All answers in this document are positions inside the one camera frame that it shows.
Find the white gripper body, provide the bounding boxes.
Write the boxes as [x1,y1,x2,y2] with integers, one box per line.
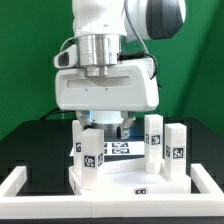
[55,63,159,112]

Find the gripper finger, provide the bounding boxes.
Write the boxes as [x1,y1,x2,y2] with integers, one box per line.
[75,111,92,128]
[117,111,135,139]

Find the white desk tabletop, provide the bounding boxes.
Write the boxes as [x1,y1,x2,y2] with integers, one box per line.
[69,158,191,196]

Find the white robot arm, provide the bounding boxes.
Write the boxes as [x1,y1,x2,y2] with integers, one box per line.
[54,0,186,139]

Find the fiducial marker sheet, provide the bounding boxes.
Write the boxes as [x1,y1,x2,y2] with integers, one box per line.
[69,140,146,157]

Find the white U-shaped fence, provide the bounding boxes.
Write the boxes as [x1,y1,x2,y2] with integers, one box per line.
[0,164,224,219]

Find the black cables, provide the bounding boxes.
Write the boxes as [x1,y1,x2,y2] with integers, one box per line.
[39,108,76,121]

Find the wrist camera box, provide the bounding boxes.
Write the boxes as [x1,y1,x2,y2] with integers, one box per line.
[54,44,78,69]

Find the white cable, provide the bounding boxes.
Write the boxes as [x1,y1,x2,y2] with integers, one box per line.
[59,35,78,56]

